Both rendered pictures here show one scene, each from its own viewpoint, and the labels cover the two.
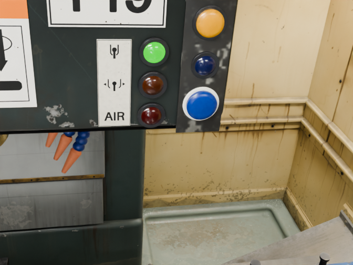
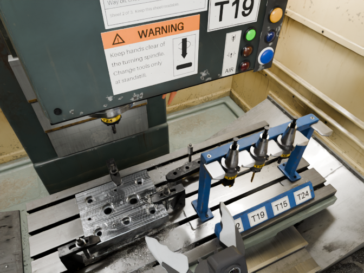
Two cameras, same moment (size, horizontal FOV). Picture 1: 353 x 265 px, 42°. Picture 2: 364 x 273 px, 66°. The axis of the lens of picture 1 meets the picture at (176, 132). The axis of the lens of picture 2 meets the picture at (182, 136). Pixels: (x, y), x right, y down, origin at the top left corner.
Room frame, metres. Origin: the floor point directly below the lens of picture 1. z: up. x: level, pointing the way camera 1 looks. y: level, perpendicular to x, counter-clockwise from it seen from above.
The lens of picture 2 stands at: (-0.06, 0.25, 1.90)
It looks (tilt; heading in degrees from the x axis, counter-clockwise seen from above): 45 degrees down; 348
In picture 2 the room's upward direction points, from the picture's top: straight up
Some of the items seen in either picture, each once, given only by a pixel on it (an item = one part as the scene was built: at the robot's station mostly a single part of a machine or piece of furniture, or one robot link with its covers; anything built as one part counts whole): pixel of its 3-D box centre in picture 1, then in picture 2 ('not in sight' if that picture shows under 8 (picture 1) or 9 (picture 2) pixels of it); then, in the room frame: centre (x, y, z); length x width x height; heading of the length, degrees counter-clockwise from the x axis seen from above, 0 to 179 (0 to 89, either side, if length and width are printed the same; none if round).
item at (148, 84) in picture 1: (152, 85); (247, 51); (0.38, 0.03, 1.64); 0.02 x 0.01 x 0.02; 103
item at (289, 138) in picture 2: not in sight; (290, 133); (0.50, -0.24, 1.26); 0.04 x 0.04 x 0.07
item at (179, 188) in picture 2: not in sight; (168, 197); (0.53, 0.17, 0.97); 0.13 x 0.03 x 0.15; 103
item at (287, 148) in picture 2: not in sight; (286, 143); (0.50, -0.24, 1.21); 0.06 x 0.06 x 0.03
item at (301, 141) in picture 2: not in sight; (298, 138); (0.52, -0.29, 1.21); 0.07 x 0.05 x 0.01; 13
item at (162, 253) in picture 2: not in sight; (166, 260); (0.12, 0.24, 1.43); 0.09 x 0.03 x 0.06; 51
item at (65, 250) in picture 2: not in sight; (81, 248); (0.40, 0.49, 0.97); 0.13 x 0.03 x 0.15; 103
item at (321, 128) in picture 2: not in sight; (322, 129); (0.54, -0.40, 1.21); 0.07 x 0.05 x 0.01; 13
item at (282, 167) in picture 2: not in sight; (298, 149); (0.59, -0.38, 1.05); 0.10 x 0.05 x 0.30; 13
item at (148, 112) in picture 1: (151, 115); (245, 66); (0.38, 0.03, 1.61); 0.02 x 0.01 x 0.02; 103
